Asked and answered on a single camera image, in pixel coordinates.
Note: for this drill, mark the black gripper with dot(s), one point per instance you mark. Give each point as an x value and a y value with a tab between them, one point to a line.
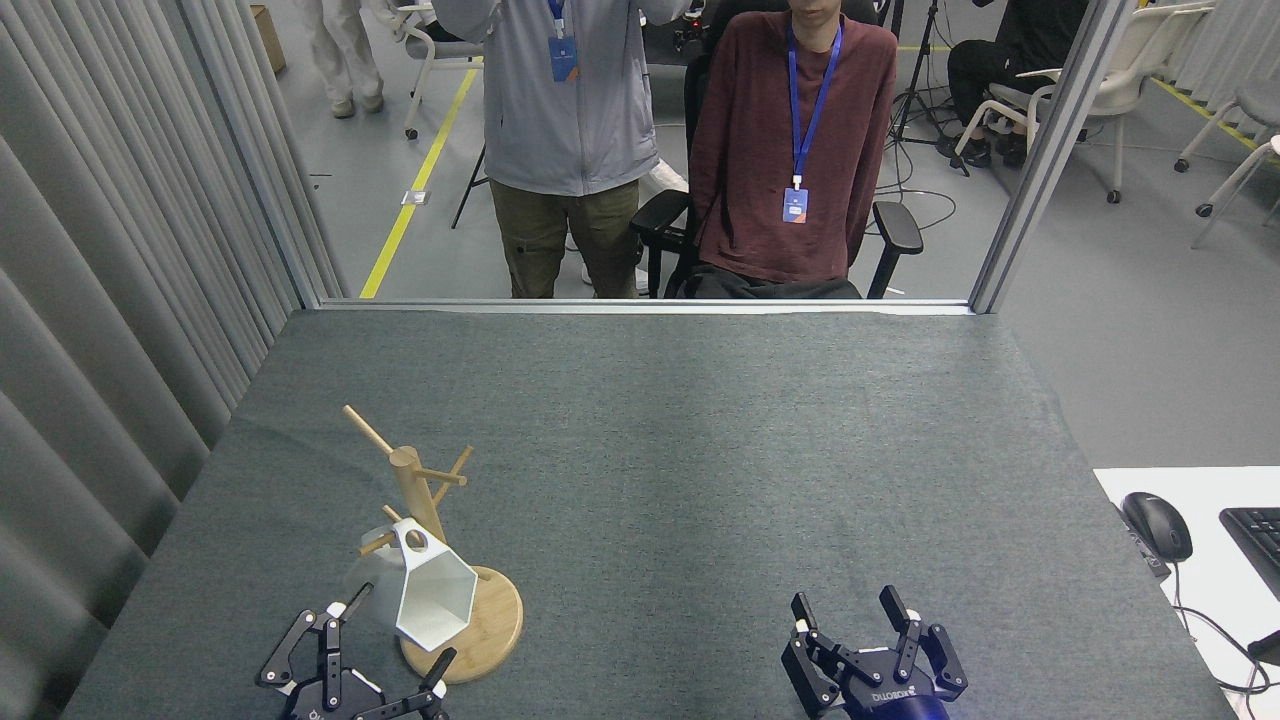
890	695
335	700

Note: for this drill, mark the white hexagonal cup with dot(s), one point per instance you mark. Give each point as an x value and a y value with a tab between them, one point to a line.
430	590

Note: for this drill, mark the wooden cup rack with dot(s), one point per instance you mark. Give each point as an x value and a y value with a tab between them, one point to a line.
410	480

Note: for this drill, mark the flat black device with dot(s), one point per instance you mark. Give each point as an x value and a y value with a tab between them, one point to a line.
1150	562

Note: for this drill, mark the grey felt table cover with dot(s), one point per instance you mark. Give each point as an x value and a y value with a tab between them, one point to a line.
650	450

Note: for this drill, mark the black computer mouse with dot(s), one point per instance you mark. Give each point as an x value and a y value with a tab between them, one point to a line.
1157	525

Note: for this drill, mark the small black object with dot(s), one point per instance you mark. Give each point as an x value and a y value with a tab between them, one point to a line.
1268	648

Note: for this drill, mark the white desk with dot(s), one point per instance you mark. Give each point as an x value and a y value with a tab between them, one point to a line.
1230	480

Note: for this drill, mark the black keyboard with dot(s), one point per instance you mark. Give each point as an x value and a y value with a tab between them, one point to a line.
1258	545

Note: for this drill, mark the black office chair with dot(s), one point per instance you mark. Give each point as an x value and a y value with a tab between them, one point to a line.
895	225

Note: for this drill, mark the grey curtain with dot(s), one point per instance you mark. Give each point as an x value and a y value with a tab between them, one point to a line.
100	300

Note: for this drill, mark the metal floor plate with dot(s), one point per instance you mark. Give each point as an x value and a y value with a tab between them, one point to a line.
415	197

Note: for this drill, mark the black stand leg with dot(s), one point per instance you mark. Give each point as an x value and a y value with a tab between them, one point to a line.
470	185

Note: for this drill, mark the standing person with badge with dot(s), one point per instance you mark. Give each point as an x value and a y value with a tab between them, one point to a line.
570	140

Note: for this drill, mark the black tripod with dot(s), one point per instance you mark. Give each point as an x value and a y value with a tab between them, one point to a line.
925	60

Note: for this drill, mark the seated person in background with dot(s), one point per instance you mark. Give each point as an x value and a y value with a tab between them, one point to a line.
1000	70

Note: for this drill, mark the white leg chair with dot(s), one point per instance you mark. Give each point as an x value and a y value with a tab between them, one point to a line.
1240	180

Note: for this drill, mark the walking person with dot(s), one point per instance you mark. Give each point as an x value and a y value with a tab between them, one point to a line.
345	50

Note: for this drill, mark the white wheeled chair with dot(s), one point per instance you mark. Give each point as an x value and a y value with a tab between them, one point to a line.
425	45

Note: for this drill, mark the cardboard box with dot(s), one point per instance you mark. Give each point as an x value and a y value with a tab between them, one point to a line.
268	35

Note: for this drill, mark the white chair with armrests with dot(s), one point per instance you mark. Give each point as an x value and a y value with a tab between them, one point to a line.
1135	70

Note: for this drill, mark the grey seat chair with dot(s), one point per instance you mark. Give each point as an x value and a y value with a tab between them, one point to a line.
1262	100

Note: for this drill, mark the silver frame rail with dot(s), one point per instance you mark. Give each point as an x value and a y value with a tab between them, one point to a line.
640	306

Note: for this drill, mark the silver frame post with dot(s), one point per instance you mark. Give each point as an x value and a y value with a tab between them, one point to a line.
1050	150
295	200

